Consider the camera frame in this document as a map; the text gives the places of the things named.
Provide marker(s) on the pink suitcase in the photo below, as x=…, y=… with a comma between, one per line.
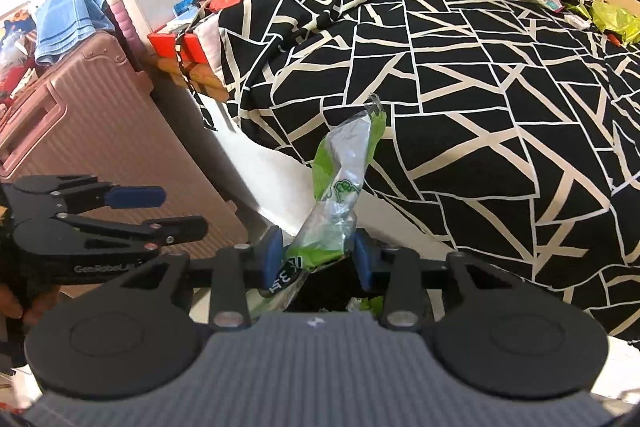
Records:
x=125, y=132

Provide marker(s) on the blue towel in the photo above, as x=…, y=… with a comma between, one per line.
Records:
x=65, y=22

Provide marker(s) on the green plastic bag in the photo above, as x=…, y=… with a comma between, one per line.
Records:
x=615, y=19

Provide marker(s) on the small red plastic piece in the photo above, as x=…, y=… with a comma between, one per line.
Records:
x=615, y=39

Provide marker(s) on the wooden frame edge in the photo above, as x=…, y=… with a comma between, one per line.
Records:
x=200, y=79

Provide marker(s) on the red box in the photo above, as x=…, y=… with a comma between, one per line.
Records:
x=165, y=44

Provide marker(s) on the green clear plastic wrapper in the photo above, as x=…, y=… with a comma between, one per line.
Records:
x=335, y=187

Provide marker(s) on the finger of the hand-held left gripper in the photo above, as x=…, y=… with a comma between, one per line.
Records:
x=137, y=197
x=100, y=239

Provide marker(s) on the pink foam edge guard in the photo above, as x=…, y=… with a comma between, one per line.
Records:
x=125, y=32

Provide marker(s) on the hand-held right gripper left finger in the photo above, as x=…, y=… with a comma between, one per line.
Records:
x=272, y=252

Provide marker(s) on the person's left hand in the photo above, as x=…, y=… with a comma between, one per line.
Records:
x=10, y=302

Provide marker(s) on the black patterned blanket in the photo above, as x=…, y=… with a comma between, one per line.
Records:
x=475, y=57

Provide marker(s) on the black trash bin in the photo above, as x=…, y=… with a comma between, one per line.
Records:
x=325, y=282

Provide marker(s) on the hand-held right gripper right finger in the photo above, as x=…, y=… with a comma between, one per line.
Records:
x=362, y=262

